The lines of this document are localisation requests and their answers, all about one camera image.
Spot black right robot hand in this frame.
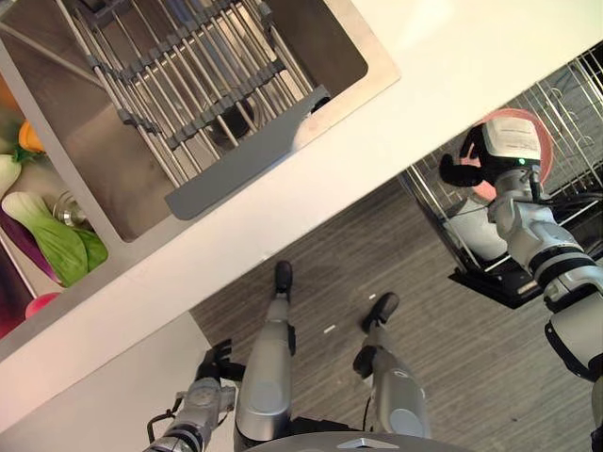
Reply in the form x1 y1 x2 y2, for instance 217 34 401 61
438 117 544 188

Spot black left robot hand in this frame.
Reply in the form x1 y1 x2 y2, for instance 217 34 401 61
195 338 247 381

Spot pink plate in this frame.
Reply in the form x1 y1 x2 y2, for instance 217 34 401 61
469 107 555 202

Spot black dishwasher door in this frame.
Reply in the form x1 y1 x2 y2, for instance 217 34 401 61
448 186 603 311

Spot white bowl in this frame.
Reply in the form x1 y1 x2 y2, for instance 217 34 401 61
446 197 512 263

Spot grey robot torso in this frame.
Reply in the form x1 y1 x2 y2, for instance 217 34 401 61
234 428 477 452

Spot pink toy vegetable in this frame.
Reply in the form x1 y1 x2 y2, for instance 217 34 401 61
24 291 63 322

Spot green toy bok choy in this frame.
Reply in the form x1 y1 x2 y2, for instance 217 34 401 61
1 190 109 289

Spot grey roll-up drying rack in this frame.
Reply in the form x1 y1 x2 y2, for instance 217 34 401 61
58 0 332 222

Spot metal drain strainer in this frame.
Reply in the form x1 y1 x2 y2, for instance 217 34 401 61
50 189 91 228

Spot purple toy eggplant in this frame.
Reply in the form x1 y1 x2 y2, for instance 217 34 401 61
0 206 63 288

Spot sink drain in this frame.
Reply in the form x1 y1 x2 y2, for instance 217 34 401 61
206 99 266 148

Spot stainless steel sink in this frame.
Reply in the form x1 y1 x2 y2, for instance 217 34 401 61
0 0 402 340

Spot white toy radish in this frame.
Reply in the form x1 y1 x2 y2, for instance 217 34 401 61
0 153 24 199

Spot orange toy pepper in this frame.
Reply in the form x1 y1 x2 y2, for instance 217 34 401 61
17 120 47 155

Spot metal wire dishwasher rack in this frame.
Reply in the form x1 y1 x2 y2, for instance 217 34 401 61
403 45 603 275

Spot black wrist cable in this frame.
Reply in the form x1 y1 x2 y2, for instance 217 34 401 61
146 389 186 444

